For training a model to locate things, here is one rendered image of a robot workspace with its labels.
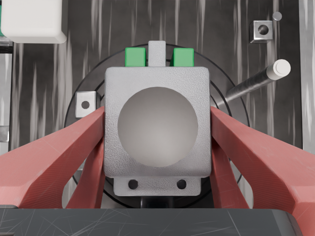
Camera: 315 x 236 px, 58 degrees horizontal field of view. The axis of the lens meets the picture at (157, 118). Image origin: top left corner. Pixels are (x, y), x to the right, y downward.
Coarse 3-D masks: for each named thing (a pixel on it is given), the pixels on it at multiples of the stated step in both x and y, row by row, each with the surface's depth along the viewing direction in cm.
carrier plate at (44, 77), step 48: (96, 0) 24; (144, 0) 24; (192, 0) 24; (240, 0) 24; (288, 0) 24; (48, 48) 23; (96, 48) 23; (240, 48) 24; (288, 48) 24; (48, 96) 23; (288, 96) 23
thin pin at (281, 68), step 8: (272, 64) 13; (280, 64) 13; (288, 64) 13; (264, 72) 14; (272, 72) 13; (280, 72) 13; (288, 72) 13; (248, 80) 16; (256, 80) 15; (264, 80) 14; (272, 80) 14; (232, 88) 20; (240, 88) 18; (248, 88) 17; (256, 88) 16; (232, 96) 20
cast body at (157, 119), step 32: (160, 64) 16; (128, 96) 11; (160, 96) 10; (192, 96) 12; (128, 128) 10; (160, 128) 10; (192, 128) 10; (128, 160) 11; (160, 160) 10; (192, 160) 11; (128, 192) 14; (160, 192) 14; (192, 192) 14
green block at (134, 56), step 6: (126, 48) 16; (132, 48) 16; (138, 48) 16; (144, 48) 16; (126, 54) 16; (132, 54) 16; (138, 54) 16; (144, 54) 16; (126, 60) 16; (132, 60) 16; (138, 60) 16; (144, 60) 16
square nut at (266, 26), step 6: (252, 24) 23; (258, 24) 23; (264, 24) 23; (270, 24) 23; (252, 30) 23; (264, 30) 23; (270, 30) 23; (252, 36) 23; (258, 36) 23; (264, 36) 23; (270, 36) 23; (252, 42) 23; (258, 42) 23; (264, 42) 23
